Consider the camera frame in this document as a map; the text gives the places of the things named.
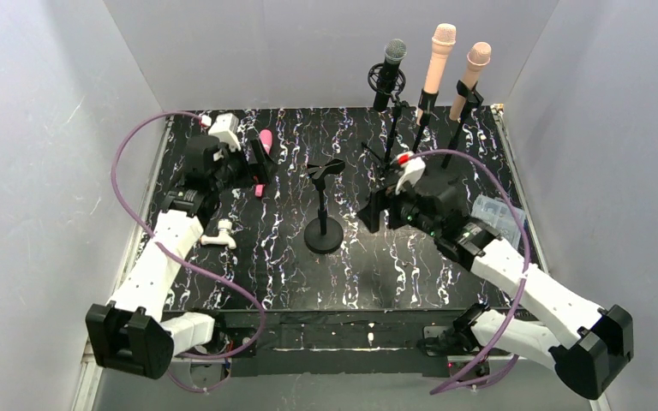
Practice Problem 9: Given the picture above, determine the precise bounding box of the black tripod shock-mount stand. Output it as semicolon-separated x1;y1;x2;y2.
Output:
361;63;410;172

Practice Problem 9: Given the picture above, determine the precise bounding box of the black round-base stand middle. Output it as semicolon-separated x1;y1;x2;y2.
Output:
411;90;438;153

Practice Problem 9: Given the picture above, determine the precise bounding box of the beige microphone right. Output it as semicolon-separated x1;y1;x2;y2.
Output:
449;42;492;122

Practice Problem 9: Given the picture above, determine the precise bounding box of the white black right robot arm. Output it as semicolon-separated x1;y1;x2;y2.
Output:
357;177;634;400

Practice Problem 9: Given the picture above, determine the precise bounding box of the black grey-mesh microphone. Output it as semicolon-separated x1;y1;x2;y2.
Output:
373;39;407;112

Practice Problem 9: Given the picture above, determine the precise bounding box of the beige microphone middle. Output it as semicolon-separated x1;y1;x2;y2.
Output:
416;23;457;125

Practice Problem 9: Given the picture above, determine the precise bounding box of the clear plastic parts box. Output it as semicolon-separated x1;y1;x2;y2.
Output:
471;194;526;249

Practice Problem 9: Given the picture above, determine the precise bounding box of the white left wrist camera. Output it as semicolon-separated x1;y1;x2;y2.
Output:
208;113;242;152

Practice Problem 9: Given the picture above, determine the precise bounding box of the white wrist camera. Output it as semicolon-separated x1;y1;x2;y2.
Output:
392;151;426;195
208;113;242;152

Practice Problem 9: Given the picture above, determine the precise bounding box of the black round-base microphone stand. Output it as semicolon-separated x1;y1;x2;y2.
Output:
303;158;345;254

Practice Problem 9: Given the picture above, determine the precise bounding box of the white plastic faucet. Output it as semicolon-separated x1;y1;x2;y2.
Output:
199;218;237;250

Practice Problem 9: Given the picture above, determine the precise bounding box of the black round-base stand right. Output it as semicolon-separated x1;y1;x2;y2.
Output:
447;80;484;150

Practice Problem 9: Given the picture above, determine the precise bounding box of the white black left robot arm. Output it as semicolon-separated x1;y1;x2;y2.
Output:
86;134;276;379

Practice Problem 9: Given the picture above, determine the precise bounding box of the pink microphone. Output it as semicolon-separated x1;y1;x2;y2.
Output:
254;129;273;198

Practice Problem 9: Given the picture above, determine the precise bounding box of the beige microphone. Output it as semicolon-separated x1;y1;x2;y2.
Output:
449;42;492;122
416;23;457;125

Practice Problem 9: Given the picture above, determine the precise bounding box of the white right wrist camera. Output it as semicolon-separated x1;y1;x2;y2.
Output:
392;151;426;195

